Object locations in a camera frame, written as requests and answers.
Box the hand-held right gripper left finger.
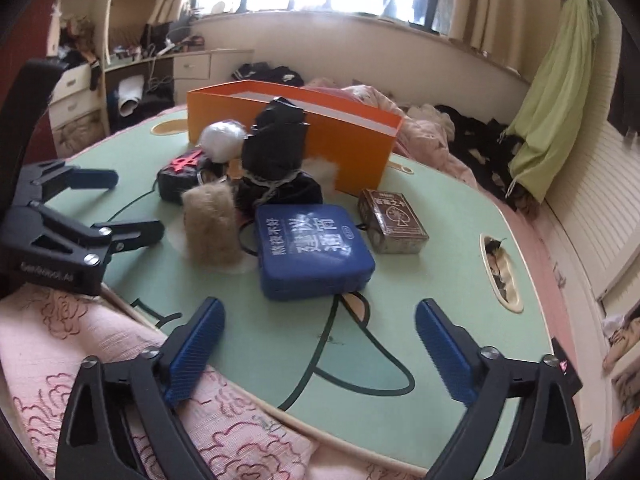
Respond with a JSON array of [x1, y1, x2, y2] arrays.
[[57, 296, 227, 480]]

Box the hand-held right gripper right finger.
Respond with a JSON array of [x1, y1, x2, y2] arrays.
[[415, 298, 586, 480]]

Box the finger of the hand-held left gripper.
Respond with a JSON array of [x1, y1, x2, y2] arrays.
[[15, 159, 120, 207], [27, 204, 166, 267]]

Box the dark pouch with red symbol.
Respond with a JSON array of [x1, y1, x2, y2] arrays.
[[156, 150, 236, 206]]

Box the brown furry pouch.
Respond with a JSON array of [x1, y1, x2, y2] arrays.
[[181, 182, 243, 266]]

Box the brown card box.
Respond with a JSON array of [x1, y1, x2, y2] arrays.
[[357, 188, 430, 255]]

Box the blue zip case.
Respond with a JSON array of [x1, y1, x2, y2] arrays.
[[254, 203, 377, 302]]

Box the black drawstring bag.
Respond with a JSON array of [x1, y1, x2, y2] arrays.
[[234, 97, 323, 211]]

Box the orange cardboard box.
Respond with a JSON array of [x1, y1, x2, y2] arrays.
[[186, 79, 404, 196]]

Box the green cartoon desktop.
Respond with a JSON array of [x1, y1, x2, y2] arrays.
[[30, 105, 526, 478]]

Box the cream shelf desk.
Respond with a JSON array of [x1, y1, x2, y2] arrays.
[[47, 0, 176, 161]]

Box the white rolled sheet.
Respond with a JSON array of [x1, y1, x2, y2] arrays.
[[117, 75, 146, 116]]

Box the cream drawer cabinet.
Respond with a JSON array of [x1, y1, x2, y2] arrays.
[[174, 49, 255, 82]]

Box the beige cloth pile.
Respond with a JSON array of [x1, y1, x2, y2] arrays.
[[602, 307, 640, 376]]

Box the white fluff ball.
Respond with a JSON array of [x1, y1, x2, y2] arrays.
[[302, 156, 341, 191]]

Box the black striped clothes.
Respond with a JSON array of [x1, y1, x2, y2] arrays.
[[231, 62, 305, 87]]

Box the white louvered door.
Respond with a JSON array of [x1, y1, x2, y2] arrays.
[[542, 120, 640, 301]]

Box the black clothes pile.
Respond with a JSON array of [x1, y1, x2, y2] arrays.
[[435, 104, 526, 196]]

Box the light green hanging cloth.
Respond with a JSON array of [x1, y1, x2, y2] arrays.
[[507, 0, 608, 206]]

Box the black hanging garment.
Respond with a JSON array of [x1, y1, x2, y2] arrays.
[[607, 25, 640, 136]]

